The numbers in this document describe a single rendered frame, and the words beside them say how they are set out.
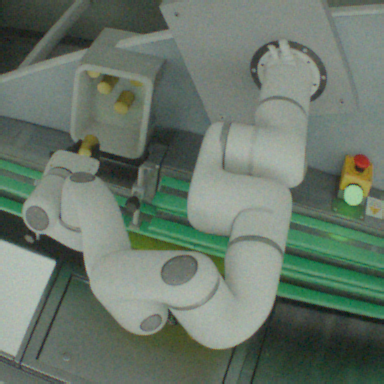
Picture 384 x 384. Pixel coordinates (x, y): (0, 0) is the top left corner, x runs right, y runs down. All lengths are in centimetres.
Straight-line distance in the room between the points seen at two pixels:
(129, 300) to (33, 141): 79
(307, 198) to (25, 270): 66
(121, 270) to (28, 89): 81
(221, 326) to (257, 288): 8
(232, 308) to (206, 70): 58
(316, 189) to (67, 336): 63
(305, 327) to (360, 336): 16
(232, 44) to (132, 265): 56
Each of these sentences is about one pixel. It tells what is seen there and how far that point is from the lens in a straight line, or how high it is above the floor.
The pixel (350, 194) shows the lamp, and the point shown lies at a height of 85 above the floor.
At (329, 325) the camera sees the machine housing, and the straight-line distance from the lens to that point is 178.
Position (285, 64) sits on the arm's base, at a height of 85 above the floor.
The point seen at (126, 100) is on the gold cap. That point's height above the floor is 80.
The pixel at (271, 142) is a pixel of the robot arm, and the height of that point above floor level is 109.
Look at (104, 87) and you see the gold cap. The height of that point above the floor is 81.
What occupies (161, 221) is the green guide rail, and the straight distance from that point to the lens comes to 159.
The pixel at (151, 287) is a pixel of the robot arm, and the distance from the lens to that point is 100.
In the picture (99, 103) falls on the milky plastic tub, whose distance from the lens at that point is 167.
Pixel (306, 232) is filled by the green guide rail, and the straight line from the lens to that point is 154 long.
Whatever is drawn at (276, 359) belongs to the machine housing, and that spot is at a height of 106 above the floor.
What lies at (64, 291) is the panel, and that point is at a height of 107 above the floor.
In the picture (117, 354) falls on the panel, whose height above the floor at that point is 119.
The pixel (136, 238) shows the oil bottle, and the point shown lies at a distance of 160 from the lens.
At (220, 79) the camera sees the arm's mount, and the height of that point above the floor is 81.
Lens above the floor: 201
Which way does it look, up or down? 45 degrees down
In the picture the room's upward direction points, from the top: 159 degrees counter-clockwise
